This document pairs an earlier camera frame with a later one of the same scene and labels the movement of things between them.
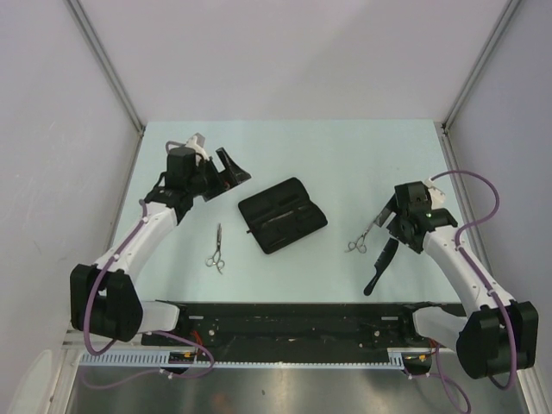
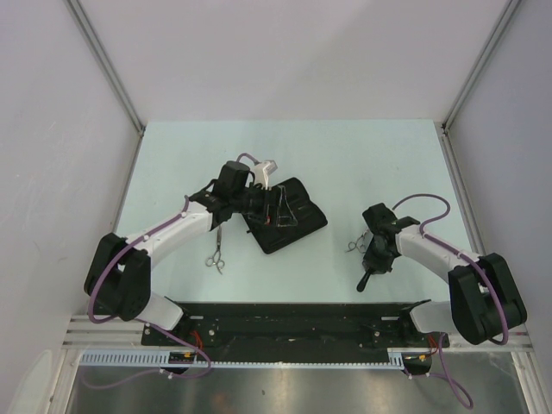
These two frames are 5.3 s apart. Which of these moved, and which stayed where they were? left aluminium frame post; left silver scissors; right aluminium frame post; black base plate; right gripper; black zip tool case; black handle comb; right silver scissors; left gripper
Moved: right gripper; left gripper; black handle comb
Stayed: right aluminium frame post; left aluminium frame post; right silver scissors; black zip tool case; left silver scissors; black base plate
